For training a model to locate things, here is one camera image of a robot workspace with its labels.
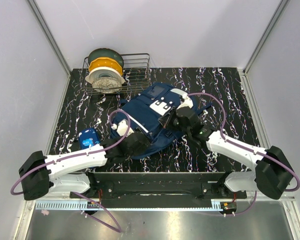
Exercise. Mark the grey speckled plate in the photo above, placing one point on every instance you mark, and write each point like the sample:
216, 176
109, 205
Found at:
106, 85

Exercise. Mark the navy blue student backpack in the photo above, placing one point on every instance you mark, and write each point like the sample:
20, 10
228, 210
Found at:
147, 107

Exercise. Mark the blue dinosaur pencil case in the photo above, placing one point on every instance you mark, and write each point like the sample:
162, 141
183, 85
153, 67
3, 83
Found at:
88, 138

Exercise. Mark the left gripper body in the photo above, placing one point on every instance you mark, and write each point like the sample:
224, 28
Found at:
135, 153

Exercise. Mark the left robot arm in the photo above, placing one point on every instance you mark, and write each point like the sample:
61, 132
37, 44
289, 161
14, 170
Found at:
39, 174

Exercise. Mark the yellow plate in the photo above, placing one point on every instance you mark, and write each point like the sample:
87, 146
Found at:
106, 62

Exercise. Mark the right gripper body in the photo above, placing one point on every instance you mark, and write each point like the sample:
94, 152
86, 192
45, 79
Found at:
175, 124

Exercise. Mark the dark green plate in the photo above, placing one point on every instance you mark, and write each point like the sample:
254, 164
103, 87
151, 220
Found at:
108, 53

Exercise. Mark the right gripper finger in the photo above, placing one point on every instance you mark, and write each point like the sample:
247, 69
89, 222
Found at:
165, 120
172, 110

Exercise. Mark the wire dish rack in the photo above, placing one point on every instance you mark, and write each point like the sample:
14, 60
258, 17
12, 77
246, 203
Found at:
136, 75

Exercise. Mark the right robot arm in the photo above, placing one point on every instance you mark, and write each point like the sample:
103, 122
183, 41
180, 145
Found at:
270, 171

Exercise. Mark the white plate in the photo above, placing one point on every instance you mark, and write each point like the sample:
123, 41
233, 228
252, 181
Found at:
100, 72

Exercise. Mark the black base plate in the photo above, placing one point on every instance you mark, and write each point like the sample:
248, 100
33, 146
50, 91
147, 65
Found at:
159, 190

